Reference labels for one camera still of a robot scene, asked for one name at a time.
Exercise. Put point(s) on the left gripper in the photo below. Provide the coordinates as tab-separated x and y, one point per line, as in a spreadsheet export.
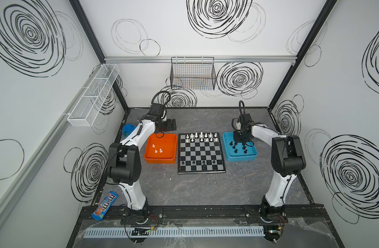
170	125

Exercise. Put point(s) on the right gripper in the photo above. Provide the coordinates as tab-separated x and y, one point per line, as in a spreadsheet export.
239	135

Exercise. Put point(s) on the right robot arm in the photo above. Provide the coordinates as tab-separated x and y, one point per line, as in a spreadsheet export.
287	160

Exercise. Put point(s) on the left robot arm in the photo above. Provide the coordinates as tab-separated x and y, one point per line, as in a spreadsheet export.
124	163

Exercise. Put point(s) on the chess board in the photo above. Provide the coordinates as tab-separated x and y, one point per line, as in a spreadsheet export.
200	154

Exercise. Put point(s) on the orange tray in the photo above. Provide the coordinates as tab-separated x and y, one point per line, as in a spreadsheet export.
167	142

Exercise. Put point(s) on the blue tray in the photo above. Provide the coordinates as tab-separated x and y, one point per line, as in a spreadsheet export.
235	152

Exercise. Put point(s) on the blue lidded cup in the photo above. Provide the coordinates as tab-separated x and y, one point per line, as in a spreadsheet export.
127	130

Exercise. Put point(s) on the candy packet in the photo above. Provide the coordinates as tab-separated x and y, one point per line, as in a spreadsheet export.
104	206

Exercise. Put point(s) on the black wire basket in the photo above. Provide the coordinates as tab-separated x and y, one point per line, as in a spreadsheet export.
194	73

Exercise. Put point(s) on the white wire shelf basket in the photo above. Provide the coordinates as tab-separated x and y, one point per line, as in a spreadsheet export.
92	99

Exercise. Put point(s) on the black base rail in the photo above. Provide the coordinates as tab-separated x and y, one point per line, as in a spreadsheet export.
250	213

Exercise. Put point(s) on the white cable duct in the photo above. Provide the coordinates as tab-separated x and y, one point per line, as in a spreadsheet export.
172	232

